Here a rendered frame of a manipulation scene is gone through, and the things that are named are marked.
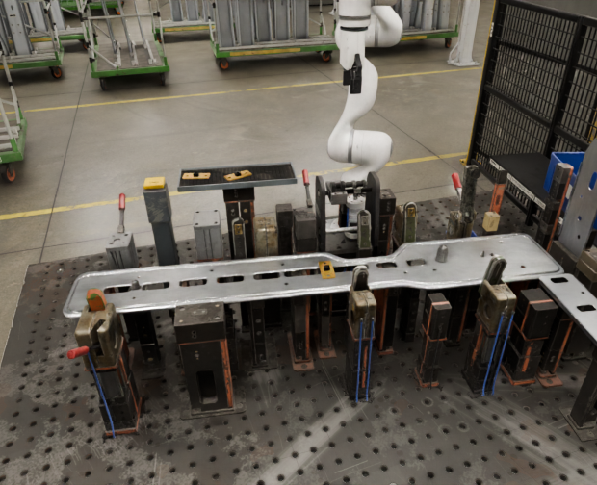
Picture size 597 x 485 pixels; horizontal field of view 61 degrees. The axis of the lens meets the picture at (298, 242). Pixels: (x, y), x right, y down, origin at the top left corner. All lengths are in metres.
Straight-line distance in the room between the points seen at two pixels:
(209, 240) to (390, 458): 0.76
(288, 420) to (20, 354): 0.89
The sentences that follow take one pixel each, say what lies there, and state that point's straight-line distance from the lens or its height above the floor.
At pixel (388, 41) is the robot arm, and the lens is 1.84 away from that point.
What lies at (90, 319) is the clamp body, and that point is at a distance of 1.28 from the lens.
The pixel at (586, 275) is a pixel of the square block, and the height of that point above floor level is 1.01.
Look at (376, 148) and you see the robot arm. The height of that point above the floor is 1.17.
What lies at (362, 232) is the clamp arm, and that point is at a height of 1.04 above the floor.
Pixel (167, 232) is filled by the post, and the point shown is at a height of 0.99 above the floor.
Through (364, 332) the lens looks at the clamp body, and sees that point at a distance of 1.31.
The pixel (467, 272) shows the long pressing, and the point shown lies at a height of 1.00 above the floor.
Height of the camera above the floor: 1.83
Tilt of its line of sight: 32 degrees down
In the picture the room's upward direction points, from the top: 1 degrees counter-clockwise
